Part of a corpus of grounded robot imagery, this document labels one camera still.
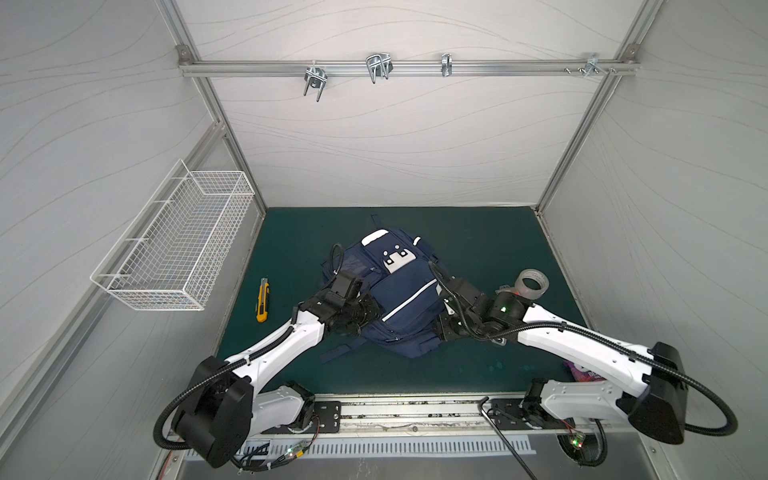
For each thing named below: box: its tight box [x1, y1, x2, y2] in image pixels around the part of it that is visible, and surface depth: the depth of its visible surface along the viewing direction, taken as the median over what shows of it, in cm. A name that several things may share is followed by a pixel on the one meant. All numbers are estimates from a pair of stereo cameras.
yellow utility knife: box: [256, 277, 270, 323], surface depth 95 cm
